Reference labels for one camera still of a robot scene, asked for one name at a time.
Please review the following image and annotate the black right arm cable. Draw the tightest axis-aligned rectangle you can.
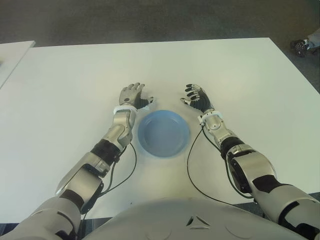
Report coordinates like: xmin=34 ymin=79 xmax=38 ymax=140
xmin=186 ymin=124 xmax=253 ymax=201

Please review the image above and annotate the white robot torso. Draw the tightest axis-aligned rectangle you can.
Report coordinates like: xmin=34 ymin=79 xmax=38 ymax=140
xmin=84 ymin=197 xmax=301 ymax=240

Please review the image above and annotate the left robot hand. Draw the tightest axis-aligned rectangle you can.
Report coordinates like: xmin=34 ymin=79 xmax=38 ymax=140
xmin=118 ymin=82 xmax=155 ymax=111

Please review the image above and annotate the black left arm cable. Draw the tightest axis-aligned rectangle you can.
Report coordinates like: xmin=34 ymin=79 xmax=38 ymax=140
xmin=74 ymin=142 xmax=138 ymax=240

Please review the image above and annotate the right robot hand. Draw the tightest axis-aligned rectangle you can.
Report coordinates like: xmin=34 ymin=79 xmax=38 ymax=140
xmin=179 ymin=83 xmax=216 ymax=116

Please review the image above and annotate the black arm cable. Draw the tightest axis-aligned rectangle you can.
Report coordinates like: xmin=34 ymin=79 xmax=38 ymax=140
xmin=74 ymin=142 xmax=138 ymax=240
xmin=186 ymin=124 xmax=253 ymax=201

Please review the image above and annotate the blue plate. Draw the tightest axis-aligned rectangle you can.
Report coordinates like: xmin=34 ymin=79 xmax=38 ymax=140
xmin=137 ymin=109 xmax=191 ymax=158

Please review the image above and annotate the black shoe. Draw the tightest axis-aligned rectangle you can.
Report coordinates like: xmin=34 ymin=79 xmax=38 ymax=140
xmin=289 ymin=39 xmax=309 ymax=58

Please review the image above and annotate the grey trouser leg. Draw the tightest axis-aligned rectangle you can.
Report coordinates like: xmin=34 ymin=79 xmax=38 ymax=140
xmin=306 ymin=32 xmax=320 ymax=51

